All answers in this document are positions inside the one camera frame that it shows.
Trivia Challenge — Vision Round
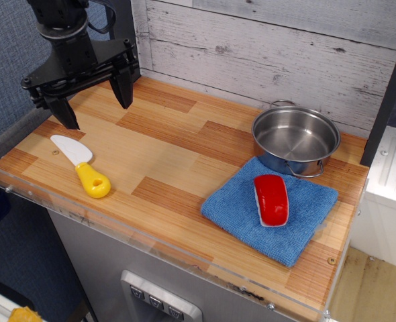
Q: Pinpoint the black vertical post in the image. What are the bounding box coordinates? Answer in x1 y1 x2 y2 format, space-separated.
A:
109 0 138 60

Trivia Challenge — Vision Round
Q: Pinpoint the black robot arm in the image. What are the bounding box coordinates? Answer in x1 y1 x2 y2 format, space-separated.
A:
21 1 139 129

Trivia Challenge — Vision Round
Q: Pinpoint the white metal box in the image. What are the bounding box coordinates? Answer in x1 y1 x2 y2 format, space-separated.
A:
350 126 396 266

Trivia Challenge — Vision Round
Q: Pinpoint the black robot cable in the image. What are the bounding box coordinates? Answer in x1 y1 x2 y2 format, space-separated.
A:
83 0 117 34

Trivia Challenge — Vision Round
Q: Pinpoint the small steel pot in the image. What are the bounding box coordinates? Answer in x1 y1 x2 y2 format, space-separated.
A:
251 99 341 178

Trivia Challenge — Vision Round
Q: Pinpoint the silver button panel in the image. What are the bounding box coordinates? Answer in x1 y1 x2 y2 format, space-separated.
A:
120 270 203 321

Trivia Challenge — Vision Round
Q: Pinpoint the dark right frame post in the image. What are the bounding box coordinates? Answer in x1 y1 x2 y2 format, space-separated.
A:
360 63 396 167

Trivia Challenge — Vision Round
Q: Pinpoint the red toy sushi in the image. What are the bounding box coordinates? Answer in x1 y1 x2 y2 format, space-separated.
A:
254 174 289 227

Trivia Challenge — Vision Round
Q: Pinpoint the grey metal cabinet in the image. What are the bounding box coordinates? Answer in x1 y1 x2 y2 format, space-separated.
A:
50 211 324 321

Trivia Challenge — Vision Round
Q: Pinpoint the clear acrylic guard rail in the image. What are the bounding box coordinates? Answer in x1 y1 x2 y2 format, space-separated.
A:
0 50 370 322

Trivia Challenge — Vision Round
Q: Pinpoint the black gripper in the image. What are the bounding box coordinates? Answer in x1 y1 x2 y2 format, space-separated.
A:
21 25 138 130

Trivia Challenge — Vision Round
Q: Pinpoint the yellow handled toy knife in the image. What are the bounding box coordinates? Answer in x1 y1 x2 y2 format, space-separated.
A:
50 135 111 199

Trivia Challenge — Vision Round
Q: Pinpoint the blue folded cloth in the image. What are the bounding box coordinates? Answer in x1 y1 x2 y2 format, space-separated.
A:
201 158 338 267

